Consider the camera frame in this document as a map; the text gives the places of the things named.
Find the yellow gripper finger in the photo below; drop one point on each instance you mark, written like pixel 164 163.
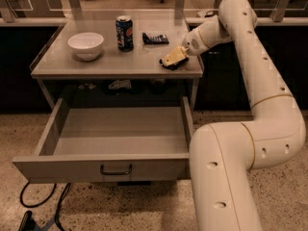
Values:
pixel 177 54

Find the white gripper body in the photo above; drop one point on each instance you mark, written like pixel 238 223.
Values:
pixel 192 43

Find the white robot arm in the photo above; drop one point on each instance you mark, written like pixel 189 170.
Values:
pixel 221 154

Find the grey open top drawer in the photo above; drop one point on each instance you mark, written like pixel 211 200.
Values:
pixel 76 142

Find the blue pepsi can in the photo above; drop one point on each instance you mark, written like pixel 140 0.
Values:
pixel 124 33

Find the white ceramic bowl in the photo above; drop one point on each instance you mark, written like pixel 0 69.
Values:
pixel 86 46

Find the grey cabinet table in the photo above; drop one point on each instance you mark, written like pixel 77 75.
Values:
pixel 140 63

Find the black plug on floor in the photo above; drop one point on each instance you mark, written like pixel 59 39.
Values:
pixel 27 223

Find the black drawer handle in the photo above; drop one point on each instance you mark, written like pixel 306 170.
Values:
pixel 115 172

